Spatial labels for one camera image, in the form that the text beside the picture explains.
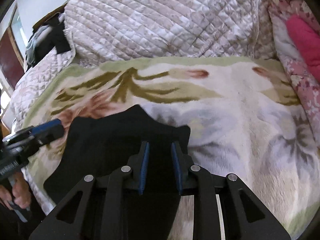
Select dark clothes pile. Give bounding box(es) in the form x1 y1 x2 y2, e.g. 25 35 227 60
25 12 71 72

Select black pants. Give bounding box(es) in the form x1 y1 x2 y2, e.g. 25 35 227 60
32 105 190 239

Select white quilted bedspread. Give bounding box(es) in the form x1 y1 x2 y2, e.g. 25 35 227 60
9 0 276 128

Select fleece floral blanket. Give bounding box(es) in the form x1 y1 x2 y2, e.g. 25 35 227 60
16 57 319 239

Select pink floral comforter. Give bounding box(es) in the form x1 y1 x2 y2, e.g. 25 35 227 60
268 0 319 142

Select left hand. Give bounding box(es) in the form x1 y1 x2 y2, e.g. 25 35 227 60
0 172 31 210

